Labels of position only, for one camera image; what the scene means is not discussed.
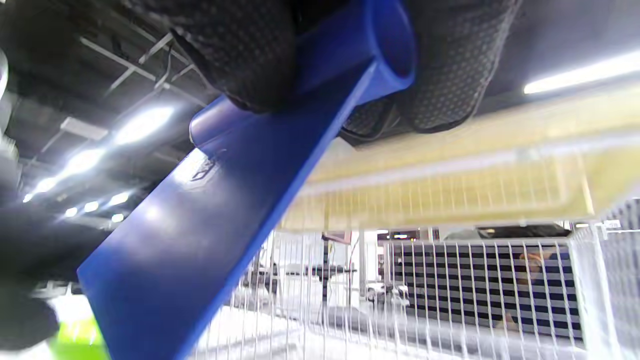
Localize wooden top white wire rack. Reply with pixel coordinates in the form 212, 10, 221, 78
272, 82, 640, 360

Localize long ceiling light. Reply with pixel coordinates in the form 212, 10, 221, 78
522, 50, 640, 96

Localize person's right hand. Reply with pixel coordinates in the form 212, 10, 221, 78
120, 0, 523, 137

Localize green plastic bowl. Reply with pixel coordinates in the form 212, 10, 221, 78
47, 315, 111, 360

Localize person's left hand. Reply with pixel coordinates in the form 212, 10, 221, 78
0, 200, 113, 351

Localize blue plastic scraper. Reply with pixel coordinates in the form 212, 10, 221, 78
77, 0, 418, 360

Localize white mesh sliding drawer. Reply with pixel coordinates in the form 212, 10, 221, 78
195, 227, 640, 360

